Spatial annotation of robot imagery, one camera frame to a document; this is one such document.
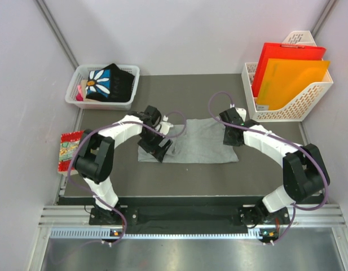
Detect red folder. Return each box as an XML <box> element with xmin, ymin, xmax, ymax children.
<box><xmin>252</xmin><ymin>42</ymin><xmax>327</xmax><ymax>98</ymax></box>

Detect pink beige folded cloths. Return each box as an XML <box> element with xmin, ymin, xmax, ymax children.
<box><xmin>76</xmin><ymin>80</ymin><xmax>87</xmax><ymax>102</ymax></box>

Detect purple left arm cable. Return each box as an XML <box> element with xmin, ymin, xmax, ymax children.
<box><xmin>67</xmin><ymin>111</ymin><xmax>187</xmax><ymax>249</ymax></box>

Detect white plastic basket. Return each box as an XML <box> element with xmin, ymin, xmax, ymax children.
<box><xmin>65</xmin><ymin>64</ymin><xmax>140</xmax><ymax>111</ymax></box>

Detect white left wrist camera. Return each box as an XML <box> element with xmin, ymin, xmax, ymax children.
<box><xmin>156</xmin><ymin>115</ymin><xmax>174</xmax><ymax>136</ymax></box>

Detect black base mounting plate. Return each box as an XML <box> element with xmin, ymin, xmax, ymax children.
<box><xmin>88</xmin><ymin>196</ymin><xmax>292</xmax><ymax>235</ymax></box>

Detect white file organizer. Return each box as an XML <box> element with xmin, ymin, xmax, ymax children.
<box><xmin>241</xmin><ymin>30</ymin><xmax>333</xmax><ymax>122</ymax></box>

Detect black daisy print t shirt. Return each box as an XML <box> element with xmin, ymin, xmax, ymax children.
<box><xmin>86</xmin><ymin>64</ymin><xmax>135</xmax><ymax>103</ymax></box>

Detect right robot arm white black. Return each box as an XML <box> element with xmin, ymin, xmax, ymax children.
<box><xmin>219</xmin><ymin>107</ymin><xmax>330</xmax><ymax>226</ymax></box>

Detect red green patterned book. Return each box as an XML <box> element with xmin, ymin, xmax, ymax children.
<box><xmin>58</xmin><ymin>130</ymin><xmax>83</xmax><ymax>176</ymax></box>

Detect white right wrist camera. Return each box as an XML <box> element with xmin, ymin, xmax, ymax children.
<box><xmin>235</xmin><ymin>107</ymin><xmax>247</xmax><ymax>122</ymax></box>

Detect grey t shirt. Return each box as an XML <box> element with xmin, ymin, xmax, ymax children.
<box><xmin>137</xmin><ymin>117</ymin><xmax>239</xmax><ymax>164</ymax></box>

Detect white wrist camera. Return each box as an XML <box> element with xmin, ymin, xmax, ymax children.
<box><xmin>235</xmin><ymin>107</ymin><xmax>247</xmax><ymax>122</ymax></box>
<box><xmin>156</xmin><ymin>115</ymin><xmax>174</xmax><ymax>136</ymax></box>

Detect orange folder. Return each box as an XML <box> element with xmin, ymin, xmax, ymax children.
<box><xmin>256</xmin><ymin>60</ymin><xmax>331</xmax><ymax>111</ymax></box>

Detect grey slotted cable duct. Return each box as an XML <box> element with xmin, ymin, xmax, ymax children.
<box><xmin>50</xmin><ymin>228</ymin><xmax>262</xmax><ymax>240</ymax></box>

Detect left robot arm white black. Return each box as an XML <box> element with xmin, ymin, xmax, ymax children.
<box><xmin>73</xmin><ymin>106</ymin><xmax>173</xmax><ymax>225</ymax></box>

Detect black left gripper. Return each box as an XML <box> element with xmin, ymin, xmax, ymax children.
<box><xmin>138</xmin><ymin>127</ymin><xmax>172</xmax><ymax>163</ymax></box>

